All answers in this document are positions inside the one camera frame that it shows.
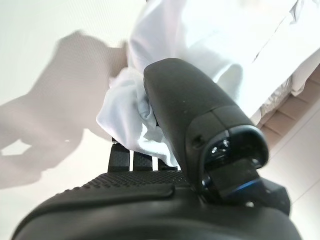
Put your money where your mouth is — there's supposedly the white duvet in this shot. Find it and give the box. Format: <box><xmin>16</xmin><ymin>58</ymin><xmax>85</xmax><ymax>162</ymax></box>
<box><xmin>239</xmin><ymin>0</ymin><xmax>320</xmax><ymax>118</ymax></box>

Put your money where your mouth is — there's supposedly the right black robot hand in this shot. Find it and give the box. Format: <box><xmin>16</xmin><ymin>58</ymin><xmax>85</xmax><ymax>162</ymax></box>
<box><xmin>11</xmin><ymin>57</ymin><xmax>303</xmax><ymax>240</ymax></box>

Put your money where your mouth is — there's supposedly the brown padded headboard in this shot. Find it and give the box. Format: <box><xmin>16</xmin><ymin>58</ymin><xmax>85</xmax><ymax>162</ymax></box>
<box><xmin>257</xmin><ymin>74</ymin><xmax>320</xmax><ymax>141</ymax></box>

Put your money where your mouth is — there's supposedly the grey patterned cushion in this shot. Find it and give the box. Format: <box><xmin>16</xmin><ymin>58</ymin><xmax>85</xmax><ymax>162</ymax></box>
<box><xmin>259</xmin><ymin>77</ymin><xmax>293</xmax><ymax>118</ymax></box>

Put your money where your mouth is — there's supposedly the white garment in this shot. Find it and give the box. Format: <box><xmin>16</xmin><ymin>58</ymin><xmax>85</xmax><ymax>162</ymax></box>
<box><xmin>96</xmin><ymin>0</ymin><xmax>253</xmax><ymax>168</ymax></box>

